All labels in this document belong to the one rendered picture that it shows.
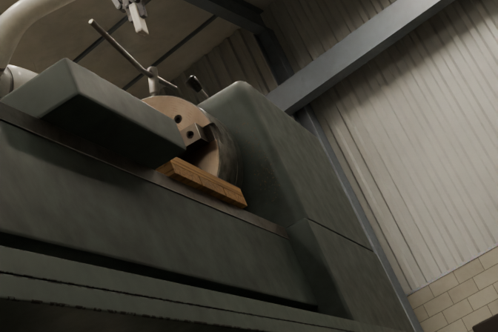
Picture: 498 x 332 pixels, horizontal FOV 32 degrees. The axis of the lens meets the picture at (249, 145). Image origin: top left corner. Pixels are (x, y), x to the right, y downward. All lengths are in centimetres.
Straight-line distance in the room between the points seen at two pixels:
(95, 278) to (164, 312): 10
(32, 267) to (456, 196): 1167
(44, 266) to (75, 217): 39
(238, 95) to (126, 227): 88
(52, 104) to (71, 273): 44
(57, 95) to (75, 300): 47
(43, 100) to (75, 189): 12
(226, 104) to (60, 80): 93
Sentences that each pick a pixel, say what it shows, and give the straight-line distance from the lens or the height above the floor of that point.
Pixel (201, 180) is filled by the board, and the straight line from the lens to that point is 147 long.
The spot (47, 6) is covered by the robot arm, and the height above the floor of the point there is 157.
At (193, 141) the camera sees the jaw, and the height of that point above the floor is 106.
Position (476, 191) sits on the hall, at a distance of 1215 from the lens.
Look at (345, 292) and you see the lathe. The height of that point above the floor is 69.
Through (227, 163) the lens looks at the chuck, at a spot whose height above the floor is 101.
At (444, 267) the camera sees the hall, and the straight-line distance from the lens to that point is 1221.
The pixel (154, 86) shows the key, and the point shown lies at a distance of 194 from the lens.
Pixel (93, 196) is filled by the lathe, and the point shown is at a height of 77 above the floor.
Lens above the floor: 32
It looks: 23 degrees up
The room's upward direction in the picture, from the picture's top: 25 degrees counter-clockwise
